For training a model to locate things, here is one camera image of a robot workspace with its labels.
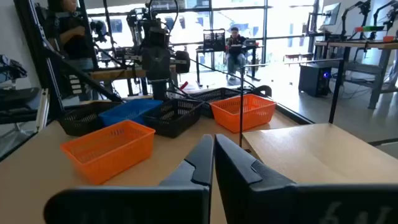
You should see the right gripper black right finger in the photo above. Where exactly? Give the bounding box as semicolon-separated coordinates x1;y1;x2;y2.
214;133;398;224

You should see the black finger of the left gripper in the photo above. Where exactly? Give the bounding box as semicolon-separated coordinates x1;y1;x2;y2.
142;47;157;81
156;47;172;81

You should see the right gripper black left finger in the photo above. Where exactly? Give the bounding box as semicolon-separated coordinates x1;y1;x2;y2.
43;133;215;224

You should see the black plastic basket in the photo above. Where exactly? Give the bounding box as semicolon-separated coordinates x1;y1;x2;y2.
141;98;205;139
58;101;123;137
188;87;249;119

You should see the blue plastic basket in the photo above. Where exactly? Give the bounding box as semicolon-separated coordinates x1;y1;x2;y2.
98;98;165;128

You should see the orange plastic basket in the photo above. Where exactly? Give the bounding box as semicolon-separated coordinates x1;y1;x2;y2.
60;119;156;185
210;93;277;134

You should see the monitor on arm mount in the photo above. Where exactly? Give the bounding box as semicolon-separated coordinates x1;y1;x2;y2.
321;2;342;27

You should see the wooden workbench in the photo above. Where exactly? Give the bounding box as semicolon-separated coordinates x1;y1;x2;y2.
89;67;180;82
313;39;398;110

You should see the black mesh crate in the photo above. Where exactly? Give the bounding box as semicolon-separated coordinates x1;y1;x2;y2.
203;29;226;52

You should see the person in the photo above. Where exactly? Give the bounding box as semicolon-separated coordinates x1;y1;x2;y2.
224;26;249;80
46;0;95;71

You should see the black office desk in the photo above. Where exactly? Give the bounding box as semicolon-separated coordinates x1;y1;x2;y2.
195;44;264;88

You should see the silver aluminium bar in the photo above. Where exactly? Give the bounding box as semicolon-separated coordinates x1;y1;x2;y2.
35;88;51;132

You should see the black computer tower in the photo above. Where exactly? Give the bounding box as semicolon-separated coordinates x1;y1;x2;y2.
297;63;333;98

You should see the green and red bar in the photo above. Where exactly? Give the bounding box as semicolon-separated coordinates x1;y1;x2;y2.
354;26;386;33

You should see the black cable bundle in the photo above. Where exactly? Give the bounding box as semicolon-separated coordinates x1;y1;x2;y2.
248;84;273;98

